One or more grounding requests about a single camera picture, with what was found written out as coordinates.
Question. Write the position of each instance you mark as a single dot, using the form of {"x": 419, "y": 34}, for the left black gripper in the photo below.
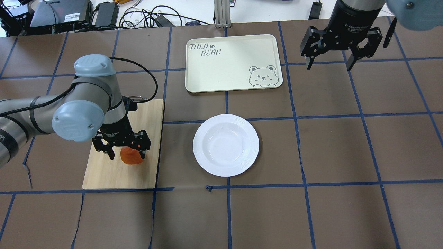
{"x": 117, "y": 135}

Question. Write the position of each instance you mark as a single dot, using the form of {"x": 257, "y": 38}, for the white round plate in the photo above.
{"x": 226, "y": 145}

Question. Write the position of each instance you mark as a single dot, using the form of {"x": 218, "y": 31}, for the bamboo cutting board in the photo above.
{"x": 104, "y": 173}

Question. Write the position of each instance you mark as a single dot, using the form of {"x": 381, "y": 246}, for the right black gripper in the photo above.
{"x": 352, "y": 20}

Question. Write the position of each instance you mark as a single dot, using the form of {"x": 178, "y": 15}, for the cream bear tray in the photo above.
{"x": 232, "y": 63}

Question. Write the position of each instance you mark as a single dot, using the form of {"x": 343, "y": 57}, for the black computer box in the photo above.
{"x": 60, "y": 16}

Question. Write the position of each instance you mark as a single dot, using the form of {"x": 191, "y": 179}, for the black power adapter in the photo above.
{"x": 315, "y": 10}

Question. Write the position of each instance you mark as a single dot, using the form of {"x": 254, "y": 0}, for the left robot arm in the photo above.
{"x": 92, "y": 108}

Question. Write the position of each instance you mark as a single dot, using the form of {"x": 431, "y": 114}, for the aluminium frame post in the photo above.
{"x": 222, "y": 14}

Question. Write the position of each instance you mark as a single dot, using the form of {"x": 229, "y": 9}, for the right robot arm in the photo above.
{"x": 419, "y": 15}

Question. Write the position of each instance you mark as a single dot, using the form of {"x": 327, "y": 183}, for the black power brick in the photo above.
{"x": 106, "y": 15}

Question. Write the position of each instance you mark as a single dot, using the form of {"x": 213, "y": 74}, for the orange fruit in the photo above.
{"x": 130, "y": 156}

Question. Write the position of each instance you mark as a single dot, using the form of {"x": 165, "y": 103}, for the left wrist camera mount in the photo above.
{"x": 130, "y": 104}

